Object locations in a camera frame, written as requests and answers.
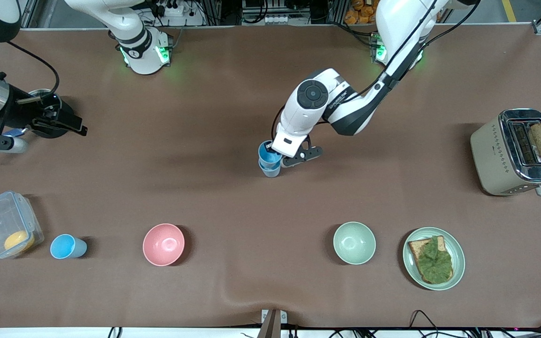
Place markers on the green lettuce leaf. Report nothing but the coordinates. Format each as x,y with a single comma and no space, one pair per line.
435,260

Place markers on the orange round food piece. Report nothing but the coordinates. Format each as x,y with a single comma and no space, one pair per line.
19,241

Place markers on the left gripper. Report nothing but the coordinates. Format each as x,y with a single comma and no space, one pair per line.
272,151

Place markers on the black pot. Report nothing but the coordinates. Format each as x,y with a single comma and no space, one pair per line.
50,133

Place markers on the brown bread slice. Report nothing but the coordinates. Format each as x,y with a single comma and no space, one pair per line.
416,249

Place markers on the blue plastic cup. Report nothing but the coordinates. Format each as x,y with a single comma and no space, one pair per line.
266,157
67,246
270,171

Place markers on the beige chrome toaster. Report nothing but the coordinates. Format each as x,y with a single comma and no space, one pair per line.
496,159

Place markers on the white power strip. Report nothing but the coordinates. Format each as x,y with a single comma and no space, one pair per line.
173,8
279,19

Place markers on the bag of orange buns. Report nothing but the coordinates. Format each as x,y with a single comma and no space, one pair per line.
362,14

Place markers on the pale green bowl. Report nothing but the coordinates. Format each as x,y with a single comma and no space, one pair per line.
354,243

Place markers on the brown table cloth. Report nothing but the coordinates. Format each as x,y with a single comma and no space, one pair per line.
270,211

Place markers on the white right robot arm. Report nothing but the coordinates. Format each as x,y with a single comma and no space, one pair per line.
141,51

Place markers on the pale green plate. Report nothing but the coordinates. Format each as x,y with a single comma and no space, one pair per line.
456,253

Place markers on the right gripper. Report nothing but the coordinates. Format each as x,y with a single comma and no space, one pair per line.
22,109

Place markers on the pink bowl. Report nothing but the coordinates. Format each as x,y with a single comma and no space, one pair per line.
163,244

